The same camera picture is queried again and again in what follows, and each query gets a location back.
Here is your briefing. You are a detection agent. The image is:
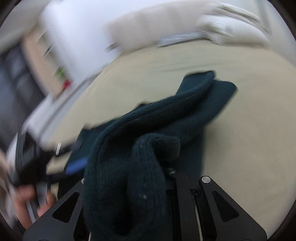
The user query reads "white open shelf unit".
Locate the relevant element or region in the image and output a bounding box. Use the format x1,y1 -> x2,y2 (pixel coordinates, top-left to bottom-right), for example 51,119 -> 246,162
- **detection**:
22,24 -> 73,100

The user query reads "zebra print pillow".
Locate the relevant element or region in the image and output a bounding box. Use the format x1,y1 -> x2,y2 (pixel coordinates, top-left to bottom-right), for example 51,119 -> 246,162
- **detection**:
157,32 -> 207,47

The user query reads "wall switch plate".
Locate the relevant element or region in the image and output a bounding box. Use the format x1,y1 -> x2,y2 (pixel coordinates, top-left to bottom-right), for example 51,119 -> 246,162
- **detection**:
105,42 -> 118,52

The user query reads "cream padded headboard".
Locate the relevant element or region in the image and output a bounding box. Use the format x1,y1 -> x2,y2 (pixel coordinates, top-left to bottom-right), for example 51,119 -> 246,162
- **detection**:
107,1 -> 208,53

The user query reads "person left hand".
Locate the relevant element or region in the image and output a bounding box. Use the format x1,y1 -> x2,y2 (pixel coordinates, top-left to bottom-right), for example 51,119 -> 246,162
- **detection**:
13,185 -> 57,229

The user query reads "white folded duvet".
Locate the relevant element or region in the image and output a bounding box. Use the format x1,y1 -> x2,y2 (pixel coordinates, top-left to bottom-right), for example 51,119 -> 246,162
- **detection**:
196,1 -> 270,47

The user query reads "red box on shelf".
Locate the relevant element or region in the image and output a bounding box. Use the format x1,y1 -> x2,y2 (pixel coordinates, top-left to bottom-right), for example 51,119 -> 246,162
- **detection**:
61,79 -> 72,92

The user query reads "dark window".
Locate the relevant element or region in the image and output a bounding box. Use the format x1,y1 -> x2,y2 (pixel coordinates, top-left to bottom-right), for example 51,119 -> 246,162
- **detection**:
0,45 -> 45,152

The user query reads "beige bed sheet mattress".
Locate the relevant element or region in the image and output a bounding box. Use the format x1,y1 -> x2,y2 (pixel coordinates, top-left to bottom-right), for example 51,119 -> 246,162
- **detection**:
48,40 -> 295,237

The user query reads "dark green knitted garment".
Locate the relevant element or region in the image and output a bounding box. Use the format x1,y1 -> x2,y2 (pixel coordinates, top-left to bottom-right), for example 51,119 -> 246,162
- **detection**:
58,70 -> 239,241

